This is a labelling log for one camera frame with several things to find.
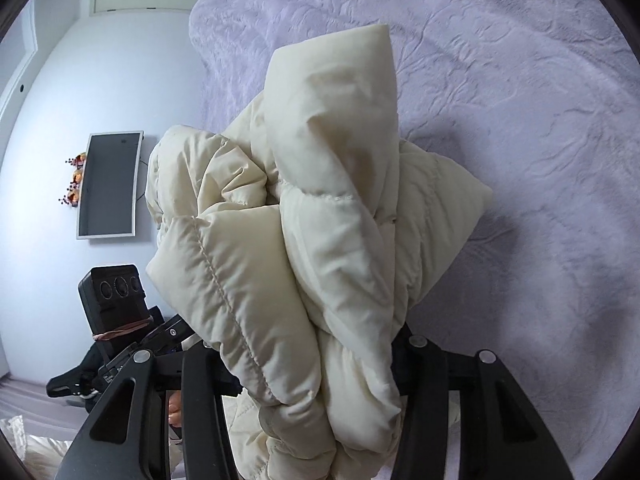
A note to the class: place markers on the white satin pillow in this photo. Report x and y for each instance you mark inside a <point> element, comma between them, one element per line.
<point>35,442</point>

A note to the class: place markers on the cream puffer jacket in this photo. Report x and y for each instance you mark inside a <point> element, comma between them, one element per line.
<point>325,210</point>

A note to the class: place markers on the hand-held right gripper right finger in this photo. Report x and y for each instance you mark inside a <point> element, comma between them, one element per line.
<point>420,370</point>

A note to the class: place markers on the purple embossed blanket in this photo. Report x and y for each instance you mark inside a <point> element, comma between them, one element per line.
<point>500,85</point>

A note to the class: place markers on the orange flower wall decoration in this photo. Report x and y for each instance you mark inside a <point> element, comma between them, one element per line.
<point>75,180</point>

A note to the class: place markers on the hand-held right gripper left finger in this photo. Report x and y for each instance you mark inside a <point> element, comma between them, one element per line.
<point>200,385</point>

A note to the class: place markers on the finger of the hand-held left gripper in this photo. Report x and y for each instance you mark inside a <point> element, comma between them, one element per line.
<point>172,335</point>

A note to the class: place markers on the person's left hand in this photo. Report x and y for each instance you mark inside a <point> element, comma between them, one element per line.
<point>175,410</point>

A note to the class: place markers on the wall-mounted curved monitor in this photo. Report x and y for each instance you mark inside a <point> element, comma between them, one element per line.
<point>110,185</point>

